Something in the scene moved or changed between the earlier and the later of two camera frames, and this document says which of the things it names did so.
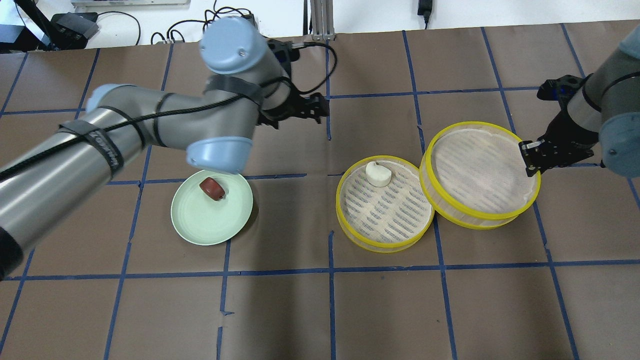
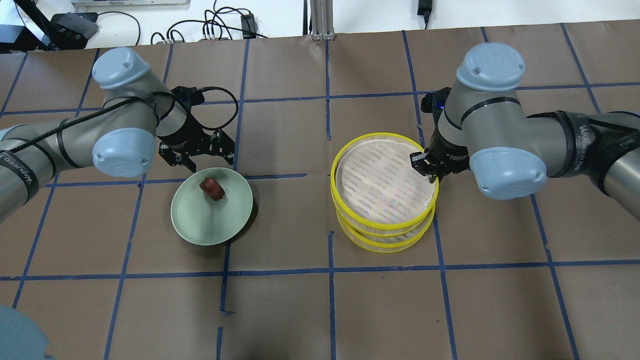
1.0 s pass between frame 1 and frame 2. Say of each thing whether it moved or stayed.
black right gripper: moved
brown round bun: stayed
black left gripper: moved
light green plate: stayed
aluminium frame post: stayed
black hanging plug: stayed
